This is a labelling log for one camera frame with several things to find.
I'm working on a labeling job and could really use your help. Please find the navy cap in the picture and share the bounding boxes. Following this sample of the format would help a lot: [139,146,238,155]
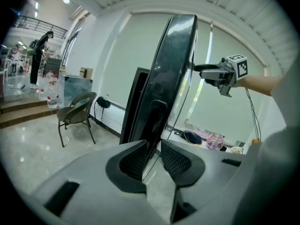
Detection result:
[180,130,203,146]

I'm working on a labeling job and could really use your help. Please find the brown wooden step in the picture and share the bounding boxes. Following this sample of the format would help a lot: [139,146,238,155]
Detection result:
[0,97,59,129]

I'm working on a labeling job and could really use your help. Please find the cardboard box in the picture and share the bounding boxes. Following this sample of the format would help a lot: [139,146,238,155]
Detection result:
[79,67,94,79]

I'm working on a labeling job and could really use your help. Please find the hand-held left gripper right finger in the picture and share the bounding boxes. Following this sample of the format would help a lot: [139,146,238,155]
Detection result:
[160,139,246,224]

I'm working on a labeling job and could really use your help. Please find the thin gripper cable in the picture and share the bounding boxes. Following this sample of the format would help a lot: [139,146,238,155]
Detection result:
[245,88,262,140]

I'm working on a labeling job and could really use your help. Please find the cluster of large water bottles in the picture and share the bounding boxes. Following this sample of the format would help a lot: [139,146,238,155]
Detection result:
[38,69,65,109]

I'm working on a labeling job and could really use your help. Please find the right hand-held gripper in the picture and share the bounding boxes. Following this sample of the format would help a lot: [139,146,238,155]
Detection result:
[194,54,248,98]

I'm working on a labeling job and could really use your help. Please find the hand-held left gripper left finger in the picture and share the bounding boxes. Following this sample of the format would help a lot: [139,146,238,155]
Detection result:
[30,139,150,225]

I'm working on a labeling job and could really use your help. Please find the cream cloth bag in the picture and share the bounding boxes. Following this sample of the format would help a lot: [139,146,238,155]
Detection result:
[229,146,245,155]

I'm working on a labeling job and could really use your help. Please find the black balcony railing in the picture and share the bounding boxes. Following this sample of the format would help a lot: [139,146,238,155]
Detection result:
[14,15,68,38]

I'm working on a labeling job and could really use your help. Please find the large black panel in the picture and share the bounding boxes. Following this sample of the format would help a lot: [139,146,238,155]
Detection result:
[119,14,199,180]

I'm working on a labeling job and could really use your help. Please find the dark wicker chair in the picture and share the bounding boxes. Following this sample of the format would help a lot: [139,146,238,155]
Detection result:
[57,91,98,148]

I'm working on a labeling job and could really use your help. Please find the person's right forearm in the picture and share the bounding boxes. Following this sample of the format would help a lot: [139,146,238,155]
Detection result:
[236,75,282,97]

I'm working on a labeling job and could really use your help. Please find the green backpack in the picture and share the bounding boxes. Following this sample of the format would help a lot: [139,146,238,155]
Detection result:
[27,40,39,56]

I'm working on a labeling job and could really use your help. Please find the row of ceiling lights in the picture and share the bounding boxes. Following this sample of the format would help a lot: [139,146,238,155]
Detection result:
[34,0,71,18]

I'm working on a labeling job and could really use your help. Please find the person's grey shirt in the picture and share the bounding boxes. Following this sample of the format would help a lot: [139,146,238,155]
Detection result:
[231,55,300,225]

